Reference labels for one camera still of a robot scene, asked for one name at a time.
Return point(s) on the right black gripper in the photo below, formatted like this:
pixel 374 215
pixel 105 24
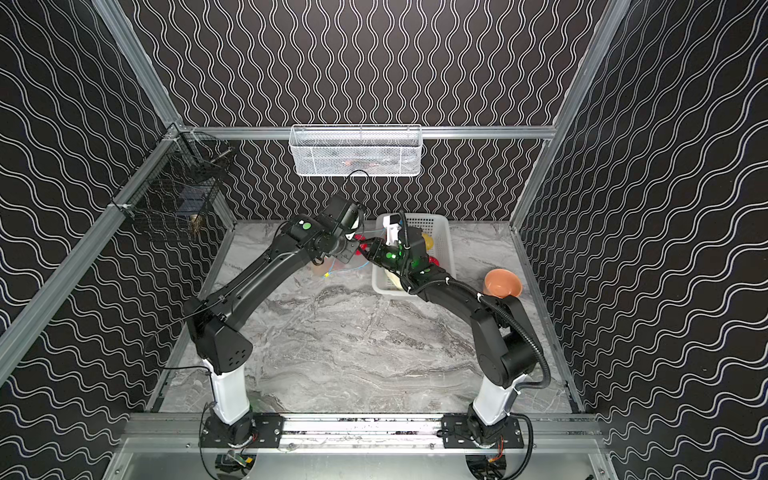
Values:
pixel 381 251

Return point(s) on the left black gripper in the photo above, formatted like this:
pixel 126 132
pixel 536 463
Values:
pixel 349 248

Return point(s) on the clear zip top bag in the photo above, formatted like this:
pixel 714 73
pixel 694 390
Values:
pixel 354 264

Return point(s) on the yellow potato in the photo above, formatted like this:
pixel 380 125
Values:
pixel 428 241

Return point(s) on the red yellow mango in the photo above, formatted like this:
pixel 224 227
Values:
pixel 325 267

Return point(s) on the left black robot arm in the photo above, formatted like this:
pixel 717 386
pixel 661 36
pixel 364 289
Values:
pixel 215 322

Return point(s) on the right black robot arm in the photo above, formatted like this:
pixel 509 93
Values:
pixel 507 348

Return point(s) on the white daikon radish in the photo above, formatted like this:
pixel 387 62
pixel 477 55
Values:
pixel 394 280

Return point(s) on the orange ceramic bowl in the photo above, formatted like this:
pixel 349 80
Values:
pixel 502 283

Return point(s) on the white mesh wall basket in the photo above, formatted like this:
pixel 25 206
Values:
pixel 336 150

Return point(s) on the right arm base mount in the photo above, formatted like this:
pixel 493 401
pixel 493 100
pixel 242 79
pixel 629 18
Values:
pixel 483 432

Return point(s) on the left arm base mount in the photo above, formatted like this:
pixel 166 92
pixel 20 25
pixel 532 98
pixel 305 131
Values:
pixel 240 431

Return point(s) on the aluminium front rail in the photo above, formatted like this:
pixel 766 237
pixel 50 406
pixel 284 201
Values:
pixel 363 433

